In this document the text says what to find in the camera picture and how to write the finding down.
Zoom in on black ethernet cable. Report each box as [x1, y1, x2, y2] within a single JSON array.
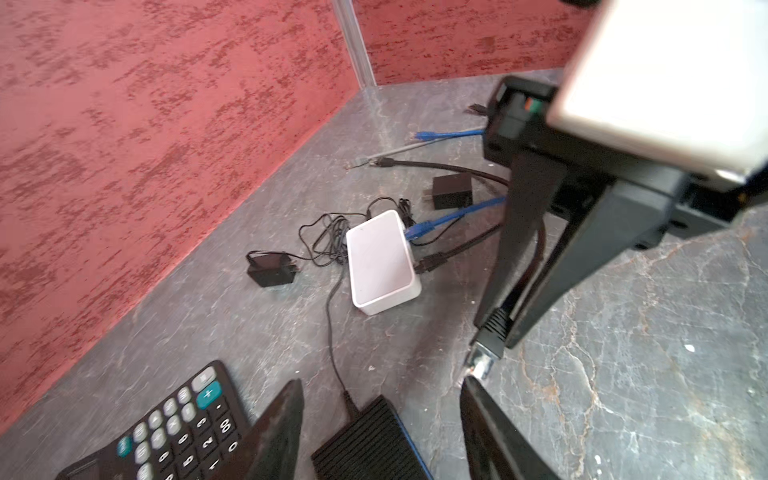
[[464, 221, 547, 380]]

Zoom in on white network switch box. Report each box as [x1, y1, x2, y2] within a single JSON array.
[[345, 210, 422, 316]]

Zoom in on black desk calculator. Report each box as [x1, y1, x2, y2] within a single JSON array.
[[57, 360, 250, 480]]

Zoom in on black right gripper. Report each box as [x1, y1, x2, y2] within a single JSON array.
[[474, 76, 767, 348]]

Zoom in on blue ethernet cable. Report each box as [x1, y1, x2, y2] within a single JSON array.
[[404, 127, 508, 242]]

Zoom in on black power adapter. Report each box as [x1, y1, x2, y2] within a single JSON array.
[[246, 251, 299, 288], [424, 173, 473, 210]]

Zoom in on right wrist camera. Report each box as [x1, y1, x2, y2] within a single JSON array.
[[547, 1, 767, 190]]

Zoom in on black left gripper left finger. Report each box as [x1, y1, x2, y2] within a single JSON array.
[[213, 379, 305, 480]]

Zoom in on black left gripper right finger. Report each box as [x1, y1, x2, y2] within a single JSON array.
[[460, 376, 558, 480]]

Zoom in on black smartphone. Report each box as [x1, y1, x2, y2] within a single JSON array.
[[311, 395, 432, 480]]

